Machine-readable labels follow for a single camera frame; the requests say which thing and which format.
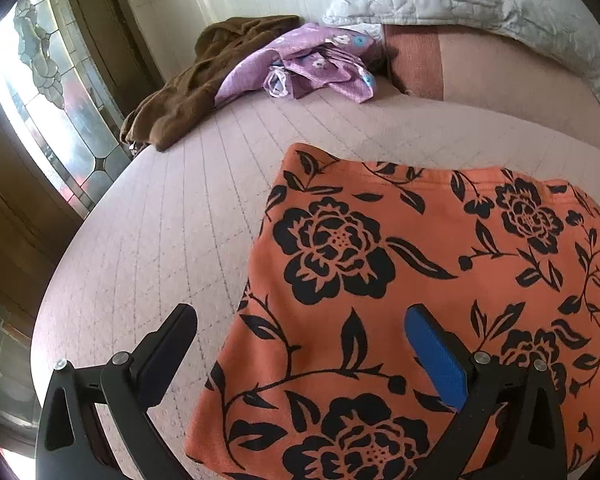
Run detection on brown fleece robe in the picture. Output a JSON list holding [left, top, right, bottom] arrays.
[[119, 16, 301, 152]]

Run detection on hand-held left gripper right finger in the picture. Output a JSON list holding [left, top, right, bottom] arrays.
[[404, 303, 567, 480]]

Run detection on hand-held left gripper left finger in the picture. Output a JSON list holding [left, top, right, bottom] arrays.
[[34, 303, 198, 480]]

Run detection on orange black floral dress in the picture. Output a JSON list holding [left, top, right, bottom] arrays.
[[185, 142, 600, 480]]

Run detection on purple floral garment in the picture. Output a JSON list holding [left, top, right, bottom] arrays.
[[214, 22, 385, 109]]

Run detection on pink quilted bed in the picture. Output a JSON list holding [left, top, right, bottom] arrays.
[[30, 80, 600, 480]]

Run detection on wooden stained glass door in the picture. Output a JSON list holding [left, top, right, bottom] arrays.
[[0, 0, 201, 441]]

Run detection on pink bolster cushion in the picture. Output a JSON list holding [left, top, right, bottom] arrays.
[[382, 24, 600, 118]]

